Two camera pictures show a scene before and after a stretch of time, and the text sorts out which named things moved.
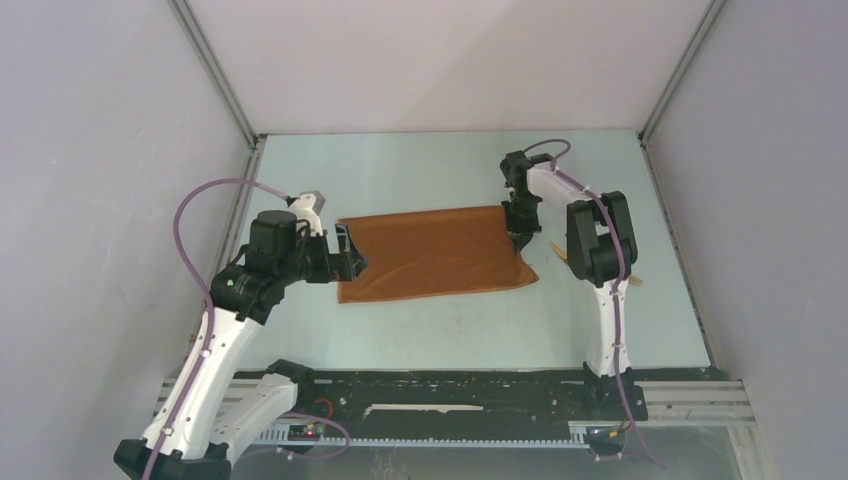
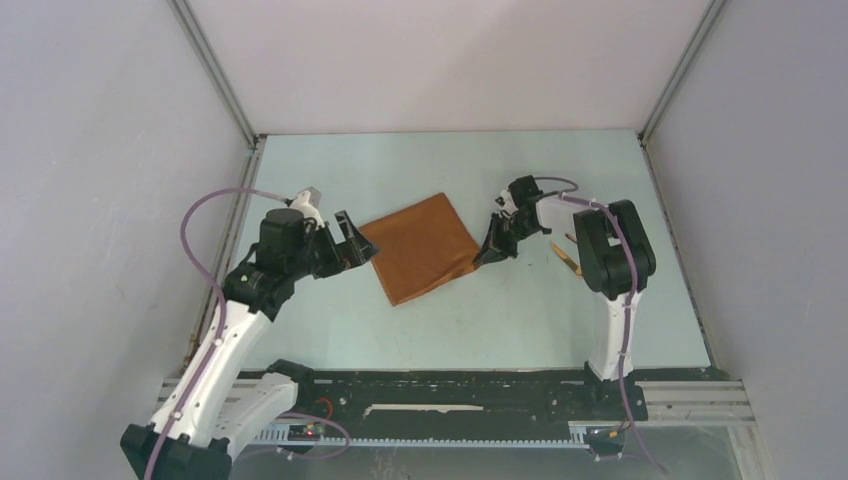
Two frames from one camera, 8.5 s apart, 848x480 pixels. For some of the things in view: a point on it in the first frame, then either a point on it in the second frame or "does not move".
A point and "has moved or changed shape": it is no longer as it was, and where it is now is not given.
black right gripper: (522, 232) -> (496, 247)
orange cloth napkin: (436, 251) has moved or changed shape
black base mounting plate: (457, 398) does not move
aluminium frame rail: (665, 406) does not move
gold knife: (559, 251) does not move
